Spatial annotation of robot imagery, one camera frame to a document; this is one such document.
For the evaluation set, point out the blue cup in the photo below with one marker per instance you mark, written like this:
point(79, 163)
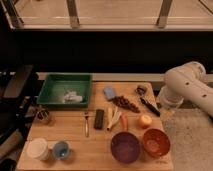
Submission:
point(61, 150)

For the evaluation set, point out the wooden cutting board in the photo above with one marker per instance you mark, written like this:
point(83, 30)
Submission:
point(92, 153)

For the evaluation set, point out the purple bowl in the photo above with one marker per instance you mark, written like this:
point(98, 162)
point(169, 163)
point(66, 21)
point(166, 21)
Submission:
point(125, 147)

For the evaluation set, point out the black handled knife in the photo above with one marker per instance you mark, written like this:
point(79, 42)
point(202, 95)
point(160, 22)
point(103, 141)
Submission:
point(150, 107)

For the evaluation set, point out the black rectangular block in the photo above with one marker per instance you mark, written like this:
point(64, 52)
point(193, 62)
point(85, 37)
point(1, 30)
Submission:
point(99, 118)

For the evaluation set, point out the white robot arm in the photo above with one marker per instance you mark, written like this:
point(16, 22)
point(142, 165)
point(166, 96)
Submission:
point(185, 82)

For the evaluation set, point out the yellow corn with husk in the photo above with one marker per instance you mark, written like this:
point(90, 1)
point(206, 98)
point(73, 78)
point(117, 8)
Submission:
point(113, 116)

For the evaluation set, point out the white cup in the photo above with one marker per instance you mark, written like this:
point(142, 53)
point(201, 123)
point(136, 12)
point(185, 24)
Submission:
point(38, 149)

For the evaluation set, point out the red bowl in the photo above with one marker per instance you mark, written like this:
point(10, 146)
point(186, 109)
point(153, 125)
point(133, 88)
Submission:
point(156, 143)

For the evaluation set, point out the black chair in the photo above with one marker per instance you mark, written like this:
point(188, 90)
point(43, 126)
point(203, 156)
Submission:
point(17, 98)

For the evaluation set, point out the blue sponge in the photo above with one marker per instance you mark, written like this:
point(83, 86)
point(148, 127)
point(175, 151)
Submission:
point(109, 93)

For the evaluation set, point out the orange carrot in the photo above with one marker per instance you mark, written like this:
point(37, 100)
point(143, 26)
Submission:
point(124, 122)

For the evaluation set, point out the crumpled white cloth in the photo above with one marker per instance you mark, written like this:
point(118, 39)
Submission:
point(72, 97)

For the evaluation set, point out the yellow red apple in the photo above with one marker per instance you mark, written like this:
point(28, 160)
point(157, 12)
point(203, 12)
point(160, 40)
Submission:
point(145, 121)

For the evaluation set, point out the green plastic tray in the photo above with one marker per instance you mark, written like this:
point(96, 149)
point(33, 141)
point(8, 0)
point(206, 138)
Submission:
point(55, 85)

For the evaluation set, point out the small dark round object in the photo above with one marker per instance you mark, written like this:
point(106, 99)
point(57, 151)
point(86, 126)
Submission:
point(141, 90)

